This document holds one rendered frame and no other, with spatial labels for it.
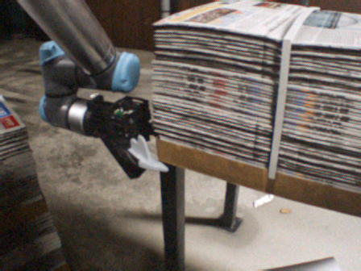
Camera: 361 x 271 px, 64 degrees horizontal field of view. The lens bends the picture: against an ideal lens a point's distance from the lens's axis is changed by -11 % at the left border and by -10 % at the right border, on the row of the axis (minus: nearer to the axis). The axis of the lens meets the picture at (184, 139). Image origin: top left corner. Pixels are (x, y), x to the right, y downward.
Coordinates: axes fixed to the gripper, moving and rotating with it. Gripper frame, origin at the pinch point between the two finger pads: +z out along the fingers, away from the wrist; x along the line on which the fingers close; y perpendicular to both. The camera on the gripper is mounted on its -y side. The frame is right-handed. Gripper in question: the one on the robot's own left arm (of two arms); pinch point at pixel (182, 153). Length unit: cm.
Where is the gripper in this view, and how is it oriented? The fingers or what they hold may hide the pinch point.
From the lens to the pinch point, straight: 56.9
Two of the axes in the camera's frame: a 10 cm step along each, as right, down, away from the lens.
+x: 4.8, -5.1, 7.2
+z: 8.8, 2.3, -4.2
